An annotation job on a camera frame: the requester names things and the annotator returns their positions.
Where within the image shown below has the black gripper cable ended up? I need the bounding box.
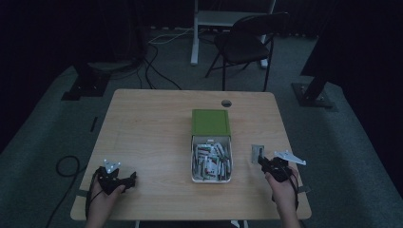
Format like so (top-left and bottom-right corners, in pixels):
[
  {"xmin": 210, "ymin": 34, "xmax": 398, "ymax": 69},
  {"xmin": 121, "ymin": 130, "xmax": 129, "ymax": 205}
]
[
  {"xmin": 85, "ymin": 168, "xmax": 106, "ymax": 220},
  {"xmin": 271, "ymin": 174, "xmax": 300, "ymax": 211}
]

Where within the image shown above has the green and white sliding box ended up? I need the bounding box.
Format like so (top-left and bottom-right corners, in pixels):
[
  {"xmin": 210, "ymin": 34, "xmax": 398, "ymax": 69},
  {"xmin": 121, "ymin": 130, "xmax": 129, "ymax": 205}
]
[{"xmin": 190, "ymin": 108, "xmax": 234, "ymax": 184}]

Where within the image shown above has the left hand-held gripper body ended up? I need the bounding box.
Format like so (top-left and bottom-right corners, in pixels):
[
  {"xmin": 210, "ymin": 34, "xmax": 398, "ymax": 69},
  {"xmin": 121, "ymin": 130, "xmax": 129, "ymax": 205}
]
[{"xmin": 96, "ymin": 159, "xmax": 131, "ymax": 196}]

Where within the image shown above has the pile of small packets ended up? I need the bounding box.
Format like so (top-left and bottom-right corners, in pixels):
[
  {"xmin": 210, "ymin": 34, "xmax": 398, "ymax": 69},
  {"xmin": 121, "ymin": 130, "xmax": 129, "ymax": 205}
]
[{"xmin": 193, "ymin": 142, "xmax": 232, "ymax": 181}]

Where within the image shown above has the black folding chair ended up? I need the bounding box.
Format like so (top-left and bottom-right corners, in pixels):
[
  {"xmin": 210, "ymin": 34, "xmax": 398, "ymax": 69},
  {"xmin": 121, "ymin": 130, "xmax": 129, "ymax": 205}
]
[{"xmin": 204, "ymin": 11, "xmax": 290, "ymax": 92}]

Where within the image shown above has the person's left hand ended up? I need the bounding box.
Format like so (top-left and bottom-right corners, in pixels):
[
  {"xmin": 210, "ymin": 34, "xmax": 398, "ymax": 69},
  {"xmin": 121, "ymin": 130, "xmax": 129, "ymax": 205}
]
[{"xmin": 89, "ymin": 184, "xmax": 126, "ymax": 219}]

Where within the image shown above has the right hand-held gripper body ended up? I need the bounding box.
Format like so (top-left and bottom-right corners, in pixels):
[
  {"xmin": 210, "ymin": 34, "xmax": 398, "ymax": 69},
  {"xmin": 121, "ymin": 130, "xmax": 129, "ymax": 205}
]
[{"xmin": 264, "ymin": 149, "xmax": 308, "ymax": 183}]

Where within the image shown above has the person's right hand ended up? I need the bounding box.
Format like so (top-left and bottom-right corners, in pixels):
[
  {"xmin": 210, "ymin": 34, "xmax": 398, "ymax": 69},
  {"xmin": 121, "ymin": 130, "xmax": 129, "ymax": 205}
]
[{"xmin": 264, "ymin": 166, "xmax": 300, "ymax": 213}]

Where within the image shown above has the black floor cable loop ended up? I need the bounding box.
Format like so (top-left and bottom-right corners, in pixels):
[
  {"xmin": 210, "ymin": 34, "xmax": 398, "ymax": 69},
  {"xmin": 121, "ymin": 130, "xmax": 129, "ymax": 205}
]
[{"xmin": 45, "ymin": 154, "xmax": 84, "ymax": 228}]

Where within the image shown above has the black stand base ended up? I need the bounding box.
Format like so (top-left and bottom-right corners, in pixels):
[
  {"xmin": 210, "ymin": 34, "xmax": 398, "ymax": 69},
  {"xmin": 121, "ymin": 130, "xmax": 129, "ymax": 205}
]
[
  {"xmin": 291, "ymin": 71, "xmax": 335, "ymax": 109},
  {"xmin": 61, "ymin": 62, "xmax": 134, "ymax": 102}
]

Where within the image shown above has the small grey packet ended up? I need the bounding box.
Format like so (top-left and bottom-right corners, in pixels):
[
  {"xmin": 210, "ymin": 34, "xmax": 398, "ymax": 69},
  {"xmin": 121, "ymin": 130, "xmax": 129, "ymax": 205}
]
[{"xmin": 251, "ymin": 144, "xmax": 265, "ymax": 164}]

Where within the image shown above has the white desk frame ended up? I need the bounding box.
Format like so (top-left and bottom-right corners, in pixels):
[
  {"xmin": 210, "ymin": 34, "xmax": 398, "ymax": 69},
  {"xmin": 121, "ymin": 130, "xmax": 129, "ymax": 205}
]
[{"xmin": 190, "ymin": 0, "xmax": 278, "ymax": 69}]

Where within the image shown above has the white floor cable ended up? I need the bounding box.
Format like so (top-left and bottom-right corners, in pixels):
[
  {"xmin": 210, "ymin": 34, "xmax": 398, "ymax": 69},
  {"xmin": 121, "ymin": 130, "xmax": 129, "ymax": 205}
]
[{"xmin": 147, "ymin": 28, "xmax": 195, "ymax": 46}]

